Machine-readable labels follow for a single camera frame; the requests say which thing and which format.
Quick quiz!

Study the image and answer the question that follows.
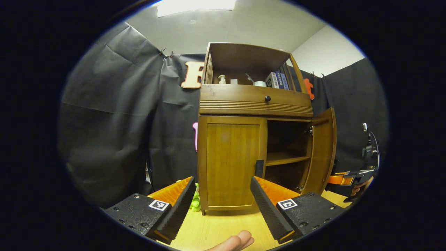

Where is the green frog plush toy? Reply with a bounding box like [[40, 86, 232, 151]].
[[190, 183, 202, 212]]

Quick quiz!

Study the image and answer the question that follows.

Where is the ceiling light panel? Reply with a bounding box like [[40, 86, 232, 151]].
[[157, 0, 237, 18]]

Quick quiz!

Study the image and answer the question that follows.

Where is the black backdrop cloth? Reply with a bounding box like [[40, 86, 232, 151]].
[[57, 23, 389, 210]]

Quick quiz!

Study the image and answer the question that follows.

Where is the wooden cabinet drawer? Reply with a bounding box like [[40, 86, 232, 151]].
[[199, 84, 313, 117]]

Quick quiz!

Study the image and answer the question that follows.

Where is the wooden shoe cabinet door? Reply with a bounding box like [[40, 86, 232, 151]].
[[301, 107, 337, 196], [198, 116, 268, 211]]

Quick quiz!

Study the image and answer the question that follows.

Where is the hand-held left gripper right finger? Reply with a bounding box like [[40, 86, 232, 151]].
[[250, 176, 345, 244]]

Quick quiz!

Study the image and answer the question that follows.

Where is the wooden double-door shoe cabinet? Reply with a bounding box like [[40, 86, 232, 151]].
[[197, 42, 338, 215]]

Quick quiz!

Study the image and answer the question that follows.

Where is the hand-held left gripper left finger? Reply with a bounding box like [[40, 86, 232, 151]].
[[104, 176, 196, 244]]

